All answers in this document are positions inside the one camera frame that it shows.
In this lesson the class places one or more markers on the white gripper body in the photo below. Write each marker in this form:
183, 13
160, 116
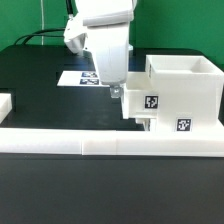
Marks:
109, 47

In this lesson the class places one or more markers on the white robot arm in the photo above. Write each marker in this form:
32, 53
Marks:
91, 13

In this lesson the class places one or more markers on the white drawer front one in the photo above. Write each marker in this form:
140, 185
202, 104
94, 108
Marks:
149, 124

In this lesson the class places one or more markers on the white foam border frame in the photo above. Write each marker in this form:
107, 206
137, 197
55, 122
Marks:
81, 124

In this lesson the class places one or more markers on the white drawer one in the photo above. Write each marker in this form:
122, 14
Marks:
149, 124
140, 99

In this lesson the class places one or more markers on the fiducial marker sheet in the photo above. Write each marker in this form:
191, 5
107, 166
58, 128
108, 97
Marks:
79, 79

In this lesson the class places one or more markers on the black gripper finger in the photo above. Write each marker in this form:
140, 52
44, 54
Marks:
115, 91

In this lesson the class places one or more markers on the white drawer cabinet box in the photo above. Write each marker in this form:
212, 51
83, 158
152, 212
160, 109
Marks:
185, 92

